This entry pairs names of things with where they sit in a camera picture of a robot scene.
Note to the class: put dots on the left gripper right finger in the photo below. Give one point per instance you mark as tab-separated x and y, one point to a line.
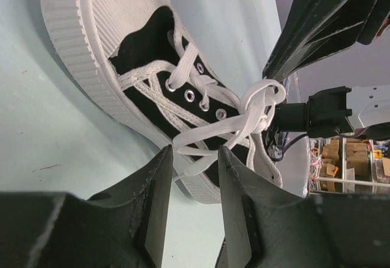
266	226

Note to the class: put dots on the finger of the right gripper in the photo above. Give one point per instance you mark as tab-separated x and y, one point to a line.
314	30

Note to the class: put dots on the cardboard boxes on shelf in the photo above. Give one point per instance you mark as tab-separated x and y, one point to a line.
349	165

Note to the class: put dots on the black white sneaker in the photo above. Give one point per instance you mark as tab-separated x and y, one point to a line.
135	60

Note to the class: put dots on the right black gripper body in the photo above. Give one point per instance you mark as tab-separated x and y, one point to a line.
376	24

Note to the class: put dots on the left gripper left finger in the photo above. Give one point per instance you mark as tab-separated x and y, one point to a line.
121	226

